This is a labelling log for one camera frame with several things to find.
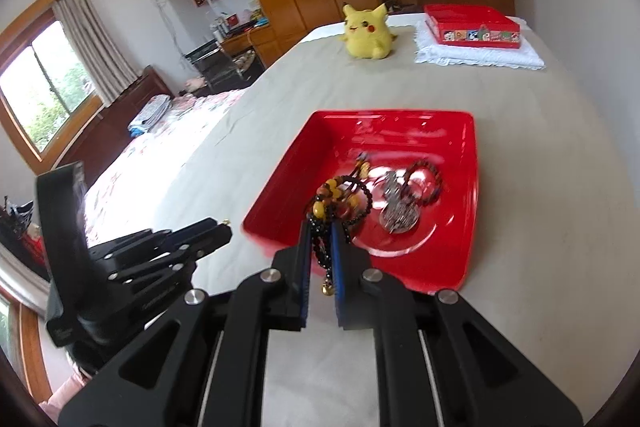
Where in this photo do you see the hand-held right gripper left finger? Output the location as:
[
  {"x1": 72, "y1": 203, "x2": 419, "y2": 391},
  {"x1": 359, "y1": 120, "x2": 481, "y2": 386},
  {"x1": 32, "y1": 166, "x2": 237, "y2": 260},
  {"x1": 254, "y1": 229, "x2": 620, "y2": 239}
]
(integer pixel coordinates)
[{"x1": 59, "y1": 221, "x2": 313, "y2": 427}]

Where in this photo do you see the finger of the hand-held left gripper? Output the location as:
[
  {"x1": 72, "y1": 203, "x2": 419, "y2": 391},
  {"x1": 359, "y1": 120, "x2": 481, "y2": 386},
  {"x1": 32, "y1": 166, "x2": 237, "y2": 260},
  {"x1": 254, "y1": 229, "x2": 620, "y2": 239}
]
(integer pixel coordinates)
[
  {"x1": 89, "y1": 217, "x2": 234, "y2": 266},
  {"x1": 106, "y1": 256, "x2": 199, "y2": 314}
]

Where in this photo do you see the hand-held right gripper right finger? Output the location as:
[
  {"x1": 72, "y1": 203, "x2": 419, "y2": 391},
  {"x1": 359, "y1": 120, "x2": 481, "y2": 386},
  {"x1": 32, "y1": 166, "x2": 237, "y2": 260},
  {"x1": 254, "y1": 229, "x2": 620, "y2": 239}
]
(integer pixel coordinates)
[{"x1": 330, "y1": 223, "x2": 583, "y2": 427}]

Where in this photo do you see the black bead string gold charm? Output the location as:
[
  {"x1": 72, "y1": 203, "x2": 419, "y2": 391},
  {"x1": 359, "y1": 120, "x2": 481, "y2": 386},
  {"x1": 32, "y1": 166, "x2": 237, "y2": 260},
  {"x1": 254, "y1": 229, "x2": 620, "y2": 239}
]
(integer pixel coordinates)
[{"x1": 305, "y1": 152, "x2": 375, "y2": 297}]

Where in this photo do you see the silver ball chain necklace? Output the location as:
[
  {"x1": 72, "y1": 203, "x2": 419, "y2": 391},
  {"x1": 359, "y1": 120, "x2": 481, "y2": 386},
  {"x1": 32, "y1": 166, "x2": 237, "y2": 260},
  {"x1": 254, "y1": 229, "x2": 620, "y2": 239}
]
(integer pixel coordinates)
[{"x1": 376, "y1": 171, "x2": 422, "y2": 234}]

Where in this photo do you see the red tin box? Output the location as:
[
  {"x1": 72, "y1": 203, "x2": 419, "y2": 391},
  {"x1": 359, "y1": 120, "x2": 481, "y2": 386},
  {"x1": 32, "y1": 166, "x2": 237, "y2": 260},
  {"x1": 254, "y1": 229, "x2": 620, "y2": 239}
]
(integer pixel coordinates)
[{"x1": 242, "y1": 109, "x2": 479, "y2": 296}]

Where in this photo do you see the multicolour bead bracelet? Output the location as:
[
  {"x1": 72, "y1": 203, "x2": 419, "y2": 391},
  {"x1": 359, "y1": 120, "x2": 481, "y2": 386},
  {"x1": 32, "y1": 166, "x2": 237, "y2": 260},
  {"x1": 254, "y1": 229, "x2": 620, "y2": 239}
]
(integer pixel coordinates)
[{"x1": 401, "y1": 159, "x2": 444, "y2": 208}]

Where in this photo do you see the person's left forearm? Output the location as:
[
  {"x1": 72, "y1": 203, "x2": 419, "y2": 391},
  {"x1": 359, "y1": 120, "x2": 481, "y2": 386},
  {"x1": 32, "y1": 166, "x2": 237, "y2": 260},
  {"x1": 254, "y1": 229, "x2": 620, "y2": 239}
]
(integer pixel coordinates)
[{"x1": 39, "y1": 373, "x2": 90, "y2": 414}]

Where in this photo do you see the floral blanket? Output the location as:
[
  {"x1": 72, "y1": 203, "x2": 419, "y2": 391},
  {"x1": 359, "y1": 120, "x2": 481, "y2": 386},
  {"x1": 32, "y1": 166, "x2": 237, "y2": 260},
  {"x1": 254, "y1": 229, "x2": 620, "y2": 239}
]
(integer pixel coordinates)
[{"x1": 82, "y1": 87, "x2": 251, "y2": 253}]

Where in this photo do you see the folded blue patterned cloth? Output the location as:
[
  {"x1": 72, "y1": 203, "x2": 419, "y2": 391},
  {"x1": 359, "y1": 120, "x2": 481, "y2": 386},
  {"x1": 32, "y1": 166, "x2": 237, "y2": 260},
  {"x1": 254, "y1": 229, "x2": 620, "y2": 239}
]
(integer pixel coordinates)
[{"x1": 127, "y1": 94, "x2": 174, "y2": 138}]

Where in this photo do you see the dark wooden headboard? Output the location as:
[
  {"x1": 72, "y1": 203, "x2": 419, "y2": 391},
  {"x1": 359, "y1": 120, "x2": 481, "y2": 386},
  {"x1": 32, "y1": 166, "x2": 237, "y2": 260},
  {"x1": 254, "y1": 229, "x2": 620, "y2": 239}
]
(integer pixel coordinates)
[{"x1": 47, "y1": 65, "x2": 175, "y2": 188}]

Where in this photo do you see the wood framed window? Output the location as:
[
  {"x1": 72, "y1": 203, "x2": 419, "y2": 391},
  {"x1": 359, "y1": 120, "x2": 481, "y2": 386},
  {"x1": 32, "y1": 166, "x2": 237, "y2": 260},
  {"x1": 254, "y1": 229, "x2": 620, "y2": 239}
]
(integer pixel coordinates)
[{"x1": 0, "y1": 9, "x2": 107, "y2": 175}]

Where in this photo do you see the black chair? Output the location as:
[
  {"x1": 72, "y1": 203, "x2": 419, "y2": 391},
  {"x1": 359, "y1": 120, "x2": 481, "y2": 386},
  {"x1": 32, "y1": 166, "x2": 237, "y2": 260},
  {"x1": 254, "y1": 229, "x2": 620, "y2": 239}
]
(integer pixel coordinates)
[{"x1": 184, "y1": 39, "x2": 267, "y2": 94}]

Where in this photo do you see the wooden desk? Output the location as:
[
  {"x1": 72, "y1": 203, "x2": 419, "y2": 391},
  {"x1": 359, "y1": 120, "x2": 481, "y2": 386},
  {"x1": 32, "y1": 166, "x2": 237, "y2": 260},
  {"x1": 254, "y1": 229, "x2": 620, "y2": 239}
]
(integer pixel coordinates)
[{"x1": 217, "y1": 24, "x2": 281, "y2": 68}]

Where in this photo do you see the beige curtain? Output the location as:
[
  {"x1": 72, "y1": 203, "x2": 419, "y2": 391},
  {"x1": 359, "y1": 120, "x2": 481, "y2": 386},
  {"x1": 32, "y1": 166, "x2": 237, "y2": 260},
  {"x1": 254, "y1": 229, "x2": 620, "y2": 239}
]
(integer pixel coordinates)
[{"x1": 51, "y1": 0, "x2": 142, "y2": 108}]

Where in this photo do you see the beige bed sheet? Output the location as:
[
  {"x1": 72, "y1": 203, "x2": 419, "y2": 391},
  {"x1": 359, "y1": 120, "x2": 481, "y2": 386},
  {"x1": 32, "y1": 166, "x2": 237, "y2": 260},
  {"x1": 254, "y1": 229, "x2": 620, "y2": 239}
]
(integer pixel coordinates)
[{"x1": 37, "y1": 13, "x2": 636, "y2": 427}]

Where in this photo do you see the yellow plush toy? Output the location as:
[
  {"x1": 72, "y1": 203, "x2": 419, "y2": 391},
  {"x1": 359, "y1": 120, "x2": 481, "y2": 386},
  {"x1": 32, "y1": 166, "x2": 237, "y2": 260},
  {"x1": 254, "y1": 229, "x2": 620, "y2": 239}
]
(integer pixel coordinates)
[{"x1": 341, "y1": 1, "x2": 399, "y2": 60}]

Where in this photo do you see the white lace cloth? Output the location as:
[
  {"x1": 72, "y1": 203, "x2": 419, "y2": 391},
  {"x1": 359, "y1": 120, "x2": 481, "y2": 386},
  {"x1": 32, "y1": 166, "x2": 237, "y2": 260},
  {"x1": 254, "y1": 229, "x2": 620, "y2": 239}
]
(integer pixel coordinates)
[{"x1": 414, "y1": 19, "x2": 546, "y2": 70}]

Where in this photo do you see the red tin lid cartoon strip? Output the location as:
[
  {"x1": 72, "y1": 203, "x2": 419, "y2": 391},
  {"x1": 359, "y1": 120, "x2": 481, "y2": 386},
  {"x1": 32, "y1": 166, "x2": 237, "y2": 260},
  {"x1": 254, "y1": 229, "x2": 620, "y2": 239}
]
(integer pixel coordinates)
[{"x1": 423, "y1": 4, "x2": 524, "y2": 48}]

